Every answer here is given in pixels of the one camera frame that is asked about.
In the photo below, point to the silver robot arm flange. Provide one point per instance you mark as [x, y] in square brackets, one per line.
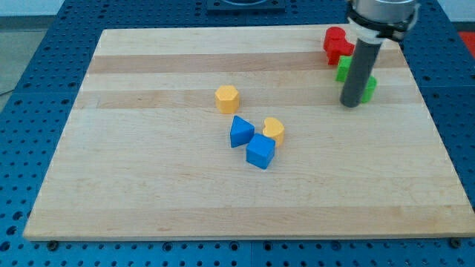
[377, 20]

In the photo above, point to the yellow hexagon block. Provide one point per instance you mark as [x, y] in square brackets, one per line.
[227, 99]

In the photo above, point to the green circle block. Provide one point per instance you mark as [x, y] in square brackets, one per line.
[369, 90]

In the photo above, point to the blue triangle block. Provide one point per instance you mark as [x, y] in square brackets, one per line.
[241, 132]

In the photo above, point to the blue cube block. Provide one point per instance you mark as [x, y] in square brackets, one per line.
[260, 151]

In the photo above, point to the yellow heart block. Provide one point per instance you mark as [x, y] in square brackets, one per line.
[274, 129]

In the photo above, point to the light wooden board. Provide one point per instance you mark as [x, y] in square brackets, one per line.
[146, 155]

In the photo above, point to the red star block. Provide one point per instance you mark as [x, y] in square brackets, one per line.
[337, 47]

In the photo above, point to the red round block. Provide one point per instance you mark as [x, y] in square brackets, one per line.
[334, 36]

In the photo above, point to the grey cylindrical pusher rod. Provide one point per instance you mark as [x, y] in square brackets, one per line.
[361, 66]

